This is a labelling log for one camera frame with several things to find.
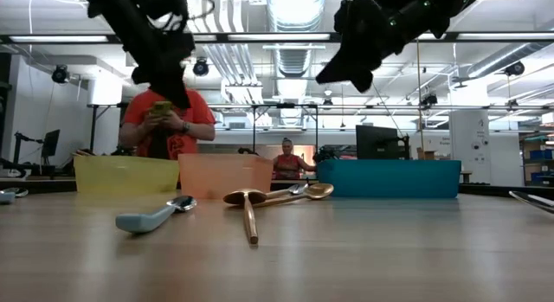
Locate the black ceiling spotlight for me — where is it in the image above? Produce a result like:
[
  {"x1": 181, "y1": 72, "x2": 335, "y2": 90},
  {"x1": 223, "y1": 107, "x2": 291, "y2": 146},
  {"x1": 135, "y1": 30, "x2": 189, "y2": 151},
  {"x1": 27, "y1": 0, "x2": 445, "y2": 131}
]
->
[
  {"x1": 504, "y1": 61, "x2": 526, "y2": 77},
  {"x1": 192, "y1": 57, "x2": 210, "y2": 77},
  {"x1": 50, "y1": 64, "x2": 70, "y2": 85}
]

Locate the gold spoon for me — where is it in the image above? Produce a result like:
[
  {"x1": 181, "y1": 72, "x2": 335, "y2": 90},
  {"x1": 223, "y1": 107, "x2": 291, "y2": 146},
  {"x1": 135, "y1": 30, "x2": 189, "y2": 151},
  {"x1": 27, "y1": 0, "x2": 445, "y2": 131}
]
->
[
  {"x1": 222, "y1": 188, "x2": 268, "y2": 246},
  {"x1": 253, "y1": 183, "x2": 335, "y2": 209}
]

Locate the black computer monitor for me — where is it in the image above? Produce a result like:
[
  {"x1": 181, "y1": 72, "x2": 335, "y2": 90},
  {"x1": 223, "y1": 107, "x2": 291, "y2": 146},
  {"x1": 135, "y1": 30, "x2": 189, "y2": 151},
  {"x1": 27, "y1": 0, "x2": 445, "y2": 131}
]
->
[{"x1": 355, "y1": 124, "x2": 411, "y2": 161}]

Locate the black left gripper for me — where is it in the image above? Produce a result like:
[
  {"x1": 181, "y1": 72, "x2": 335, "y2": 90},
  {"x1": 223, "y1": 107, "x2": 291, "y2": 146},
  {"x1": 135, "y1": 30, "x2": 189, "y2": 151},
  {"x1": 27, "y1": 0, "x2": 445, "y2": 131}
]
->
[{"x1": 123, "y1": 29, "x2": 196, "y2": 110}]

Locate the silver spoon light-blue handle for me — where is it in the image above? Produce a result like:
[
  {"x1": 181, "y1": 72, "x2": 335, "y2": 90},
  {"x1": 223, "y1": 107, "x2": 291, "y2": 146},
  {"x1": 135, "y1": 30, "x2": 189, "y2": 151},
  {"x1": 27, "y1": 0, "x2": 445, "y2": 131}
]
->
[
  {"x1": 114, "y1": 195, "x2": 198, "y2": 235},
  {"x1": 0, "y1": 187, "x2": 29, "y2": 206}
]

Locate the yellow translucent plastic bin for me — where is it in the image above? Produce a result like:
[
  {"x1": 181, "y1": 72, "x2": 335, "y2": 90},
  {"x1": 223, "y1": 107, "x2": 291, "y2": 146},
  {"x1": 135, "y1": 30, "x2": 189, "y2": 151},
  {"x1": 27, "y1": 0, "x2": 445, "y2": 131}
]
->
[{"x1": 72, "y1": 153, "x2": 181, "y2": 195}]

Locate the person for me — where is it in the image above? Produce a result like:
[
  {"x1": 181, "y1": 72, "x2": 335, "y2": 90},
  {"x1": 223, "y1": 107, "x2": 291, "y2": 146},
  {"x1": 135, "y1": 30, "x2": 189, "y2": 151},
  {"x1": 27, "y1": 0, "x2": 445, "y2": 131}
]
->
[
  {"x1": 271, "y1": 137, "x2": 318, "y2": 181},
  {"x1": 117, "y1": 86, "x2": 217, "y2": 161}
]

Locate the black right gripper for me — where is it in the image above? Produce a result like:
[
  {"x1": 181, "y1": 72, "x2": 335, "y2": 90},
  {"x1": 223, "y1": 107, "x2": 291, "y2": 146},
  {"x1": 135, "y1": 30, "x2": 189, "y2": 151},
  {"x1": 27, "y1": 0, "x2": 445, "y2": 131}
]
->
[{"x1": 315, "y1": 0, "x2": 434, "y2": 94}]

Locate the black overhead beam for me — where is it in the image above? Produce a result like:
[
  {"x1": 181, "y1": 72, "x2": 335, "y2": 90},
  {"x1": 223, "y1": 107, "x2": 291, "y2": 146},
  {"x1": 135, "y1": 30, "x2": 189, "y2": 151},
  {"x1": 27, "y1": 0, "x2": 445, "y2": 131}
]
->
[{"x1": 0, "y1": 31, "x2": 554, "y2": 45}]

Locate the black background rack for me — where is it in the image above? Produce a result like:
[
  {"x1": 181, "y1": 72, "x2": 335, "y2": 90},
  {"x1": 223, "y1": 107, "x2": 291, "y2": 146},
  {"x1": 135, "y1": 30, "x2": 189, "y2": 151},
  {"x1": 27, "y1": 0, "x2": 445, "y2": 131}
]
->
[{"x1": 86, "y1": 102, "x2": 321, "y2": 156}]

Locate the small black monitor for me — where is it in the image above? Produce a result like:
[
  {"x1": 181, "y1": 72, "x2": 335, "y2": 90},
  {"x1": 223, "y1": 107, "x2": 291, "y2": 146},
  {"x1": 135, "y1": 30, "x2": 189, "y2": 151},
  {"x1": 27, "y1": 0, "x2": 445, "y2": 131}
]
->
[{"x1": 42, "y1": 128, "x2": 61, "y2": 159}]

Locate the cardboard box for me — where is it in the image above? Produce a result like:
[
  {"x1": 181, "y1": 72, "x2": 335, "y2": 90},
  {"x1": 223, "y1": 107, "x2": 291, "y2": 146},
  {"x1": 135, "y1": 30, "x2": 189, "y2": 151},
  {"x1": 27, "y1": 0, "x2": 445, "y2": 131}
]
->
[{"x1": 415, "y1": 146, "x2": 438, "y2": 161}]

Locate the orange translucent plastic bin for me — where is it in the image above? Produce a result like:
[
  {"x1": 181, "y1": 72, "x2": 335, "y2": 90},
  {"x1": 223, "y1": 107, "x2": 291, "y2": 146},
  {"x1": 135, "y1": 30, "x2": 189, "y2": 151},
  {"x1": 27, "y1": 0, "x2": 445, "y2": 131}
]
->
[{"x1": 177, "y1": 152, "x2": 274, "y2": 201}]

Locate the blue plastic bin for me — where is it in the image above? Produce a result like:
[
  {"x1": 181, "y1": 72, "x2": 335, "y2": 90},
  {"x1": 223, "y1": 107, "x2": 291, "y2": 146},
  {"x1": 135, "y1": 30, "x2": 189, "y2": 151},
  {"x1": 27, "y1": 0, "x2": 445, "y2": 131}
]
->
[{"x1": 317, "y1": 158, "x2": 462, "y2": 199}]

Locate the storage shelving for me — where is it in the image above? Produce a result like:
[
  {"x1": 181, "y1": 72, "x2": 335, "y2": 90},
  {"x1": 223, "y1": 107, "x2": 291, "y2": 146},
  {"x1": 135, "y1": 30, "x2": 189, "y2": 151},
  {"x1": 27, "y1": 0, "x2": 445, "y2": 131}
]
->
[{"x1": 519, "y1": 135, "x2": 554, "y2": 187}]

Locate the silver ceiling duct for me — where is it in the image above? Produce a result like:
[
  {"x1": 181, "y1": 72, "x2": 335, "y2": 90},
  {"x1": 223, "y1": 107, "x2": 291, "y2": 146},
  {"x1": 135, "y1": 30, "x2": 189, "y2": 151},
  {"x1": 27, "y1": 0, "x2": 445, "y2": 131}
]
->
[{"x1": 264, "y1": 0, "x2": 326, "y2": 78}]

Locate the yellow phone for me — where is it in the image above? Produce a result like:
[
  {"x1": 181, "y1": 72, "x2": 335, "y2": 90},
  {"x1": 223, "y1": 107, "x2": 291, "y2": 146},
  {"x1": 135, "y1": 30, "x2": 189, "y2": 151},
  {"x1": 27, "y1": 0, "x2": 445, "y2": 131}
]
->
[{"x1": 149, "y1": 100, "x2": 174, "y2": 118}]

